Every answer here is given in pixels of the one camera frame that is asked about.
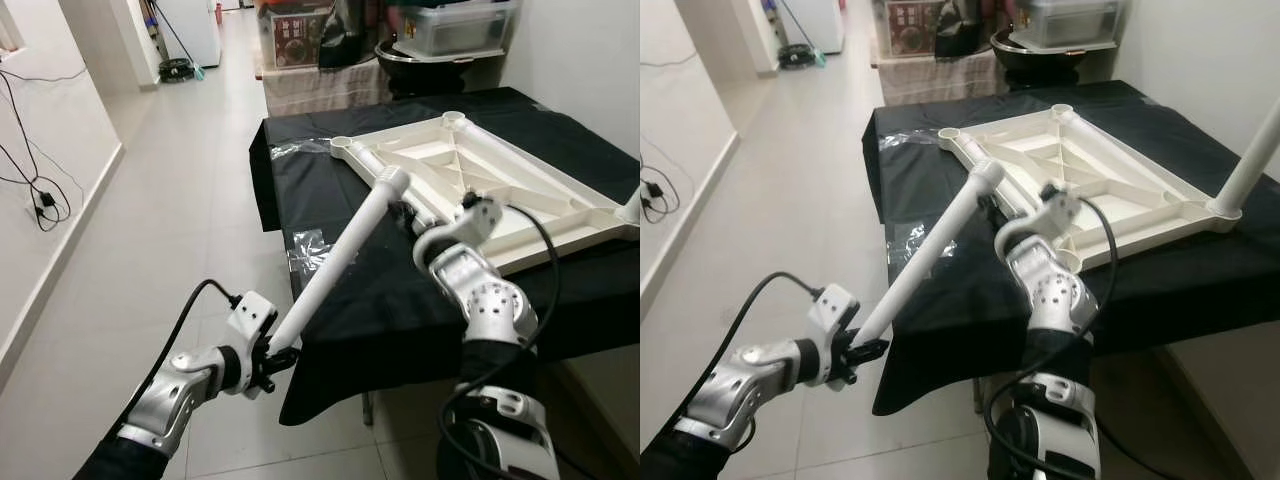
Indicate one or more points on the black tablecloth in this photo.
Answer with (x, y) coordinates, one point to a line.
(940, 350)
(400, 320)

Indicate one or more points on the black wok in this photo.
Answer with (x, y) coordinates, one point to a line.
(425, 70)
(1040, 62)

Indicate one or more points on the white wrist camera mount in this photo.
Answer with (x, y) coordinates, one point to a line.
(1062, 210)
(252, 320)
(482, 218)
(832, 310)

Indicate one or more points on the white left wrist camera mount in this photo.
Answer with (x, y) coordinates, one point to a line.
(252, 320)
(832, 310)

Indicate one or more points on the clear plastic storage bin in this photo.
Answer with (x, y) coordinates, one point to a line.
(1075, 22)
(460, 30)

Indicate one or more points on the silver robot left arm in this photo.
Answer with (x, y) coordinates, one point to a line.
(180, 385)
(750, 380)

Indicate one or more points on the clear tape strip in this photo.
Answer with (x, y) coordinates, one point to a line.
(300, 150)
(910, 140)

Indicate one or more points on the patterned cloth covered table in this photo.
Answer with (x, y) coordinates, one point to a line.
(935, 80)
(320, 90)

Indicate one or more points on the orange lid storage box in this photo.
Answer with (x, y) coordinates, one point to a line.
(905, 30)
(295, 40)

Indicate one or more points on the mop with teal head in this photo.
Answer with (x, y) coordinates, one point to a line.
(818, 60)
(198, 73)

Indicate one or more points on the grey metal table leg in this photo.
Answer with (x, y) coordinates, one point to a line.
(978, 395)
(366, 408)

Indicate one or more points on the white plastic children table top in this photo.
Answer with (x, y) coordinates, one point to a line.
(560, 200)
(1130, 180)

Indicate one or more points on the white chest freezer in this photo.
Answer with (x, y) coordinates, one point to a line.
(815, 25)
(195, 30)

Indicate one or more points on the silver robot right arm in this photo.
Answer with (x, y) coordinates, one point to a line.
(490, 310)
(1050, 300)

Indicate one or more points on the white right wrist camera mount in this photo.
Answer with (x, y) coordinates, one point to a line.
(1062, 210)
(482, 218)

